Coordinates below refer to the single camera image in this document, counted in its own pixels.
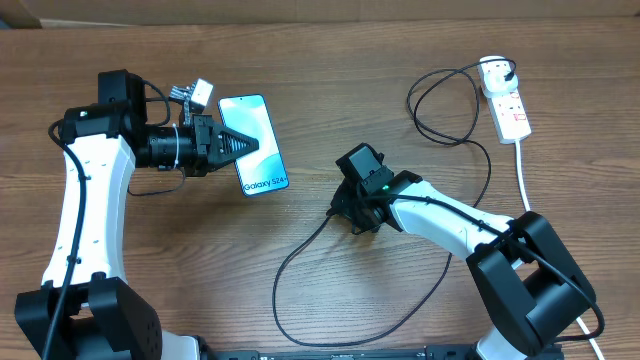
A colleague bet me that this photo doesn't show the white charger plug adapter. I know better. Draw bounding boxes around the white charger plug adapter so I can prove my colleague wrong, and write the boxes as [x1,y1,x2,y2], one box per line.
[477,55,519,98]

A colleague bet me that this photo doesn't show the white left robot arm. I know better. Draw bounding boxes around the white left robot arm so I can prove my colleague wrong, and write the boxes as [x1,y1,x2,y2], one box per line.
[14,70,259,359]

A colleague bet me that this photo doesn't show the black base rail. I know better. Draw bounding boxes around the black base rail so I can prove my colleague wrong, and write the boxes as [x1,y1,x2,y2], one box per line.
[201,345,478,360]

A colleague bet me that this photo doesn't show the white power strip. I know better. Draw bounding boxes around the white power strip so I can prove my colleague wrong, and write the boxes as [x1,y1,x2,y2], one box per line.
[484,88,532,144]

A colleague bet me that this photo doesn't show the black charger cable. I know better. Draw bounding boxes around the black charger cable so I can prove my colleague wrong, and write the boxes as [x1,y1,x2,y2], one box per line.
[272,58,518,349]

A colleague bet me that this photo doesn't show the blue Galaxy smartphone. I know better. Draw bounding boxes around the blue Galaxy smartphone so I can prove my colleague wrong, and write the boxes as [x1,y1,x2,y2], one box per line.
[217,93,291,198]

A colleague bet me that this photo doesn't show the white power strip cord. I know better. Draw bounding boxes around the white power strip cord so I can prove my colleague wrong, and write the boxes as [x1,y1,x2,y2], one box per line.
[513,139,606,360]

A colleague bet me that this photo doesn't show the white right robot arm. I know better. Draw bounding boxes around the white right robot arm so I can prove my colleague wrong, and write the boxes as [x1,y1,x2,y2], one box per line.
[328,143,601,359]

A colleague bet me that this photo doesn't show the cardboard panel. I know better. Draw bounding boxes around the cardboard panel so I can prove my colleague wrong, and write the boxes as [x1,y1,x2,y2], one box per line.
[1,0,639,28]

